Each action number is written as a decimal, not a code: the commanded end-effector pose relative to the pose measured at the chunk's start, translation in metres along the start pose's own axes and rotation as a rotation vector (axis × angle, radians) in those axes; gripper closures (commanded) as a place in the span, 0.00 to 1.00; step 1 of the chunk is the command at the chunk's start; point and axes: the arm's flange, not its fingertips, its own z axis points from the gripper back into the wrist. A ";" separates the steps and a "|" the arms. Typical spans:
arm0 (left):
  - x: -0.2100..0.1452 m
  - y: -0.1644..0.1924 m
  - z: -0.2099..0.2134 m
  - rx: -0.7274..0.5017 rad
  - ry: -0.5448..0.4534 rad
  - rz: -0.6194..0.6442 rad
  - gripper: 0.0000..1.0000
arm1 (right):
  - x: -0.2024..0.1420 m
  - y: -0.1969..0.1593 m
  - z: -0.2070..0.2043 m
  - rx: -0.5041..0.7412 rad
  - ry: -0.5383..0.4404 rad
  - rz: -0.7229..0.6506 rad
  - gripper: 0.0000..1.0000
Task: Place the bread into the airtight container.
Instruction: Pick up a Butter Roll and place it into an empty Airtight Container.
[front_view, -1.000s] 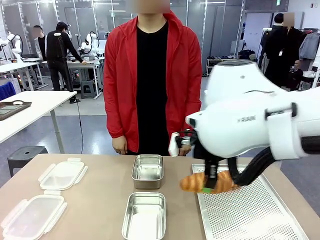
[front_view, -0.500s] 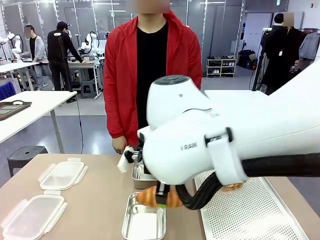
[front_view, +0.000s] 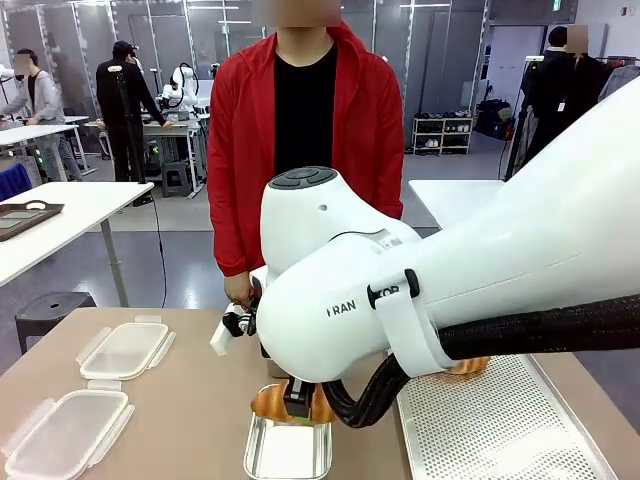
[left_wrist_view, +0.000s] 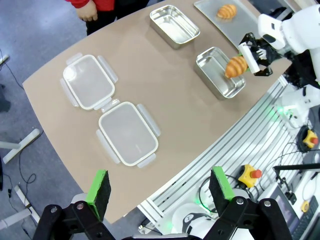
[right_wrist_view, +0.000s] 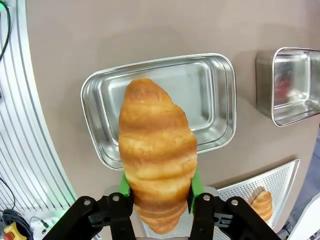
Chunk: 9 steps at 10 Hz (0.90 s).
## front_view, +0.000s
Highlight golden brown croissant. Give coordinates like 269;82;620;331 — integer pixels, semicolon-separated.
439;355;489;382
249;382;335;426

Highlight clear plastic clip lid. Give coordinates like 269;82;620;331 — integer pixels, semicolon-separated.
75;314;177;382
1;379;136;480

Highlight person's right forearm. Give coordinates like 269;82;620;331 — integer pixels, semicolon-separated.
206;189;254;278

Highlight person's right hand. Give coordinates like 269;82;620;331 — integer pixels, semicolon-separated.
223;272;252;307

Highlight perforated metal baking tray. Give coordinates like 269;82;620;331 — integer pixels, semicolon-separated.
396;352;619;480

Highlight white table with rounded corner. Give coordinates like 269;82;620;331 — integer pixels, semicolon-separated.
408;178;507;232

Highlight grey plastic step stool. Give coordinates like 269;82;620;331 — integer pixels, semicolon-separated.
160;160;194;198

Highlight black round-hole stool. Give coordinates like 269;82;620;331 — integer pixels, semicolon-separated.
14;291;98;355

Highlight person in red jacket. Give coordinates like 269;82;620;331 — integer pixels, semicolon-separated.
205;18;405;301

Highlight white background workbench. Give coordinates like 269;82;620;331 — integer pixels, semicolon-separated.
83;110;210;197

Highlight white side table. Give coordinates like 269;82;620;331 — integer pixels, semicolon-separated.
0;180;155;307

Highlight white shoe rack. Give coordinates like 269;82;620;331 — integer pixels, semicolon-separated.
412;116;474;155

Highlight dark brown serving tray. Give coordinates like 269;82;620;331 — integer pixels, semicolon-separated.
0;199;65;243

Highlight black bag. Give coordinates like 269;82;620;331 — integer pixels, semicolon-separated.
476;98;514;139

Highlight person in black clothes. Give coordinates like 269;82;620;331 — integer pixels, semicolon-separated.
94;39;170;183

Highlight blue chair back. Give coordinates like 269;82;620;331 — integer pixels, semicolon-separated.
0;162;34;204

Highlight white background desk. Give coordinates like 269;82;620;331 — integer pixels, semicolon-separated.
0;115;90;182

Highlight person in grey jacket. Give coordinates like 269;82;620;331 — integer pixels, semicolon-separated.
0;48;84;182

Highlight person in black coat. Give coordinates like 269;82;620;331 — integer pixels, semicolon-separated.
504;24;609;181

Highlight hanging grey jacket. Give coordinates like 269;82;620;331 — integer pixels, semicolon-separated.
597;62;640;104

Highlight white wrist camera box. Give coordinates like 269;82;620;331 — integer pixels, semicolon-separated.
209;314;242;357

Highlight white cable strap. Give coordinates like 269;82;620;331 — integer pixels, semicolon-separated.
367;268;451;379

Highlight black floor cable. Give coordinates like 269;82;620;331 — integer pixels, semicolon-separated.
148;197;169;307

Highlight black braided cable bundle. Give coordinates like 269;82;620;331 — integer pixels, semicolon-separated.
326;293;640;429

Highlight black camera tripod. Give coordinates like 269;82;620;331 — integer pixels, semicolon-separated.
110;64;147;184

